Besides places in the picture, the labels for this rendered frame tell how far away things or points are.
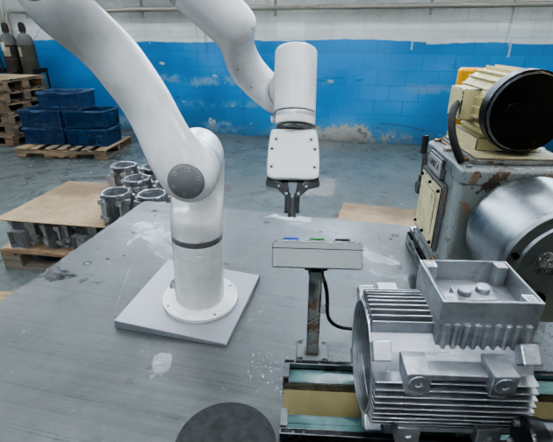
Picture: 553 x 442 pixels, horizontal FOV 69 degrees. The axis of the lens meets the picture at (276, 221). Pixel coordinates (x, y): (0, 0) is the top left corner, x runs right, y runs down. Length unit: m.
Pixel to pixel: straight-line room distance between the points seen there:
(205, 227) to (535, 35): 5.69
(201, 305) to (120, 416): 0.30
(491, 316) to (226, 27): 0.62
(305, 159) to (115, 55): 0.39
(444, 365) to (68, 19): 0.76
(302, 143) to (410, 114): 5.34
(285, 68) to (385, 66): 5.21
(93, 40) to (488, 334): 0.76
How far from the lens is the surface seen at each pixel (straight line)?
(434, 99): 6.09
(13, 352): 1.10
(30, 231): 3.15
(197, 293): 0.99
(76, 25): 0.82
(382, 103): 6.05
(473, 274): 0.64
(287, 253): 0.76
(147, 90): 0.83
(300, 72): 0.81
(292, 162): 0.78
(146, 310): 1.06
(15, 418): 0.95
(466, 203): 1.03
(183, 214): 0.92
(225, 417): 0.28
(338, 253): 0.77
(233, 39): 0.80
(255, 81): 0.90
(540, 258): 0.87
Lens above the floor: 1.43
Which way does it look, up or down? 25 degrees down
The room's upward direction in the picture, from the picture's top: straight up
